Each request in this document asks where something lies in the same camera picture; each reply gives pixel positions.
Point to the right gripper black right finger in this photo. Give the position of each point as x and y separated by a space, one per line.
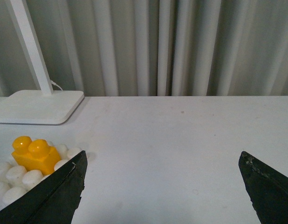
267 189

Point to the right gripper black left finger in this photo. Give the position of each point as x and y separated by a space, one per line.
52 201

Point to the white studded base plate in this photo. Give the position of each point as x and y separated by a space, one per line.
15 180

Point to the yellow two-stud toy block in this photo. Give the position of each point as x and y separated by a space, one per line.
35 154

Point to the white desk lamp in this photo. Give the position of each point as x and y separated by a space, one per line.
35 107

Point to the grey pleated curtain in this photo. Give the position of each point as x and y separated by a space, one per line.
164 47

